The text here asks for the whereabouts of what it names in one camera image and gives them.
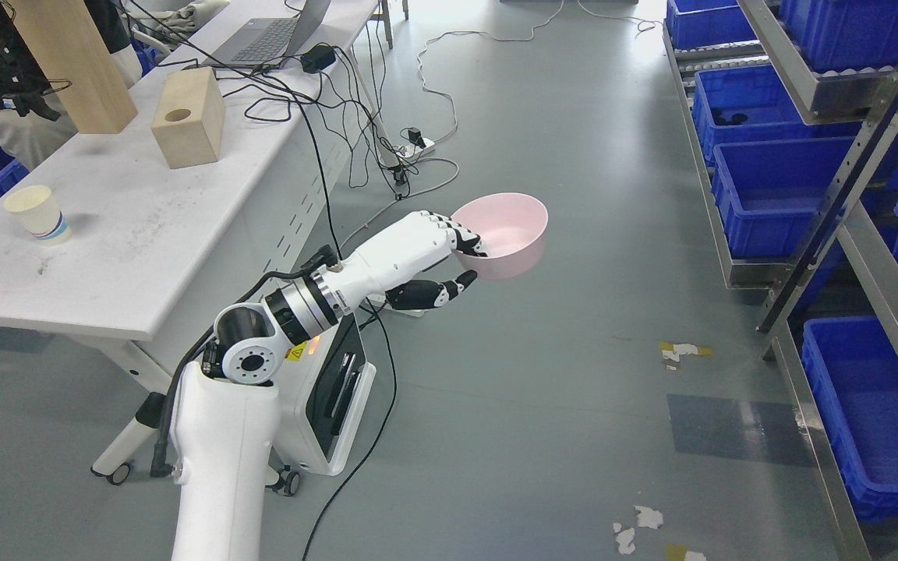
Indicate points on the wooden block with hole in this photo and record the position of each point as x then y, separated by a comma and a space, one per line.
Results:
189, 119

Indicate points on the tall wooden block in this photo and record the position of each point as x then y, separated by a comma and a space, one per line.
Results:
63, 38

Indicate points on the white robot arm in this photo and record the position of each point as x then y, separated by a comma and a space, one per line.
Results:
276, 387

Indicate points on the blue bin rack row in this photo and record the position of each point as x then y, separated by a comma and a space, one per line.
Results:
791, 110

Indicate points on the white power strip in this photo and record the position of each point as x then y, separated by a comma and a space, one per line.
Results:
409, 152

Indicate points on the pink plastic bowl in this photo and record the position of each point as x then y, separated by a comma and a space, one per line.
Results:
512, 227

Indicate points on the paper cup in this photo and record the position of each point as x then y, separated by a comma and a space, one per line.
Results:
37, 210

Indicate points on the white long table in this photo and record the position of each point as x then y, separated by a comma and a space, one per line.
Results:
155, 254

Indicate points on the white computer case on wheels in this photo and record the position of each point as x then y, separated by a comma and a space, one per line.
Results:
324, 386

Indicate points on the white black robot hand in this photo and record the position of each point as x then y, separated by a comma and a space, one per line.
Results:
390, 261

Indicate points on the grey laptop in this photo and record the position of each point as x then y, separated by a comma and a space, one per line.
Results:
267, 42

